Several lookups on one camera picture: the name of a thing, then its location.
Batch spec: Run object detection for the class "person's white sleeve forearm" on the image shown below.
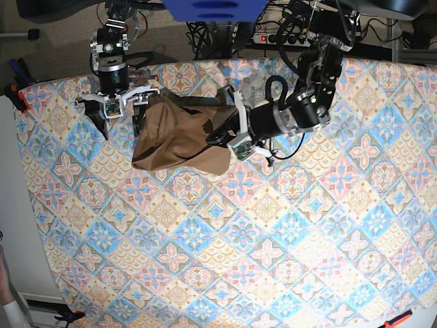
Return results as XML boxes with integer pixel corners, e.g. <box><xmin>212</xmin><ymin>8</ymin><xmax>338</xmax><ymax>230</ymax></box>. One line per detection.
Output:
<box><xmin>3</xmin><ymin>301</ymin><xmax>30</xmax><ymax>328</ymax></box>

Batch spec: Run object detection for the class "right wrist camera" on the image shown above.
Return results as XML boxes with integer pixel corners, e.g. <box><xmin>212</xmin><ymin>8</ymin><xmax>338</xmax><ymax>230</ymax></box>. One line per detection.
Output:
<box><xmin>103</xmin><ymin>99</ymin><xmax>123</xmax><ymax>120</ymax></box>

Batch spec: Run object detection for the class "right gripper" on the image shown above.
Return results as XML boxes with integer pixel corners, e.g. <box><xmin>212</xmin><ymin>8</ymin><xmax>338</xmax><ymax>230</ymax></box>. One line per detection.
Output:
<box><xmin>76</xmin><ymin>63</ymin><xmax>159</xmax><ymax>140</ymax></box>

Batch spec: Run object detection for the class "white vent panel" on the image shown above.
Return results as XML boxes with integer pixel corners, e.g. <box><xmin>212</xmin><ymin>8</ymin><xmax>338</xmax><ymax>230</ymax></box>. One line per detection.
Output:
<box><xmin>18</xmin><ymin>292</ymin><xmax>68</xmax><ymax>327</ymax></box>

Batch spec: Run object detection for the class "white power strip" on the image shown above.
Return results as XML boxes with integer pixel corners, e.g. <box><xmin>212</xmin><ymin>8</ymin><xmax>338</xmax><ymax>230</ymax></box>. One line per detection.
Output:
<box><xmin>252</xmin><ymin>32</ymin><xmax>310</xmax><ymax>47</ymax></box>

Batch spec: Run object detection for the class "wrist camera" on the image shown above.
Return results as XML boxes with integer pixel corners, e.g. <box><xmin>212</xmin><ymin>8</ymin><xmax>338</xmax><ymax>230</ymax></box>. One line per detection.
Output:
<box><xmin>103</xmin><ymin>99</ymin><xmax>123</xmax><ymax>120</ymax></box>
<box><xmin>227</xmin><ymin>135</ymin><xmax>255</xmax><ymax>161</ymax></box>

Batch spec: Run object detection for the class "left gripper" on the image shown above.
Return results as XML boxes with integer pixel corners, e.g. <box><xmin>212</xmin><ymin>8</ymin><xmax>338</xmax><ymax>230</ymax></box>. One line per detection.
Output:
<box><xmin>206</xmin><ymin>85</ymin><xmax>290</xmax><ymax>166</ymax></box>

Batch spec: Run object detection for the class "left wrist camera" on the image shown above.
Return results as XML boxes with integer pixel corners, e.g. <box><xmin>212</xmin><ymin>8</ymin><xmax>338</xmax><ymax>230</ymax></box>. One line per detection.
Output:
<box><xmin>227</xmin><ymin>135</ymin><xmax>255</xmax><ymax>161</ymax></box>

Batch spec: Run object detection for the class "orange black clamp bottom right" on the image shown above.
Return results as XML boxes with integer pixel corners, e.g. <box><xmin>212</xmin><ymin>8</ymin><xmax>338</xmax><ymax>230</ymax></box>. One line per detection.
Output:
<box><xmin>381</xmin><ymin>310</ymin><xmax>412</xmax><ymax>328</ymax></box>

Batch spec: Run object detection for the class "black orange clamp bottom left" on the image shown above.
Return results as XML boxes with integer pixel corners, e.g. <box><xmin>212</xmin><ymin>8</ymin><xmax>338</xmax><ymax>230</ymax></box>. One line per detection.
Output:
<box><xmin>54</xmin><ymin>311</ymin><xmax>85</xmax><ymax>327</ymax></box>

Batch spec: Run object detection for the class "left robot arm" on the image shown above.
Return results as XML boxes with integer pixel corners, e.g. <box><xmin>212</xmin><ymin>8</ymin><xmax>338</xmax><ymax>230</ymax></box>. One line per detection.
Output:
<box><xmin>206</xmin><ymin>1</ymin><xmax>360</xmax><ymax>166</ymax></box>

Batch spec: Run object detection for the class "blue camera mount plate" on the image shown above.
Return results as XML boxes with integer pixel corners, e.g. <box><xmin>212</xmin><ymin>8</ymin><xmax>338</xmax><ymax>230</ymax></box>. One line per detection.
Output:
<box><xmin>163</xmin><ymin>0</ymin><xmax>267</xmax><ymax>23</ymax></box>

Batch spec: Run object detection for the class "person's hand bottom left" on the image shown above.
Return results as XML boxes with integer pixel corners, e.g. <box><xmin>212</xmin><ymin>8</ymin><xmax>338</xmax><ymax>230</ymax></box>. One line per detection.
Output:
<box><xmin>0</xmin><ymin>250</ymin><xmax>15</xmax><ymax>305</ymax></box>

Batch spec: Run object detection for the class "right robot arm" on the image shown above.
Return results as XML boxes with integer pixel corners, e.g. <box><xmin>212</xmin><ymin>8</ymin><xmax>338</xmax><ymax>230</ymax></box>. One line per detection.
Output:
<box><xmin>76</xmin><ymin>1</ymin><xmax>164</xmax><ymax>137</ymax></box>

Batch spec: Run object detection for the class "brown t-shirt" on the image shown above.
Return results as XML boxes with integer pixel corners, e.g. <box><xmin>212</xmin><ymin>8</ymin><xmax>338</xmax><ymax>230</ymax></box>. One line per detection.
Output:
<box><xmin>132</xmin><ymin>88</ymin><xmax>236</xmax><ymax>175</ymax></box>

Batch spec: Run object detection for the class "patterned tablecloth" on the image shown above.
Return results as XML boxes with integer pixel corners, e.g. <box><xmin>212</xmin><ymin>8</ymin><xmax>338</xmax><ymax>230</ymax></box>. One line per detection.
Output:
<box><xmin>15</xmin><ymin>59</ymin><xmax>436</xmax><ymax>327</ymax></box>

